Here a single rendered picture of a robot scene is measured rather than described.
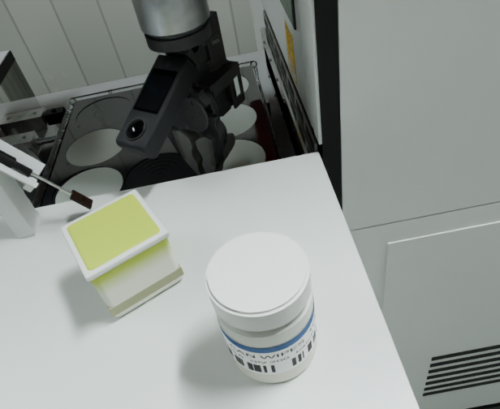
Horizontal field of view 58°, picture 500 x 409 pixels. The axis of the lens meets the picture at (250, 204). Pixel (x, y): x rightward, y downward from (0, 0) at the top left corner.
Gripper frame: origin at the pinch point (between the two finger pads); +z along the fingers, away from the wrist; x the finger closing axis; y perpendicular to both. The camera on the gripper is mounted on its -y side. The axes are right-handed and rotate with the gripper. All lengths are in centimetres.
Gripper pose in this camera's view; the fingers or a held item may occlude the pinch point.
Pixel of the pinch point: (206, 178)
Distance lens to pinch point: 61.2
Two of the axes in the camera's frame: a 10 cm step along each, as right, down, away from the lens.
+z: 1.6, 7.2, 6.8
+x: -8.5, -2.6, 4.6
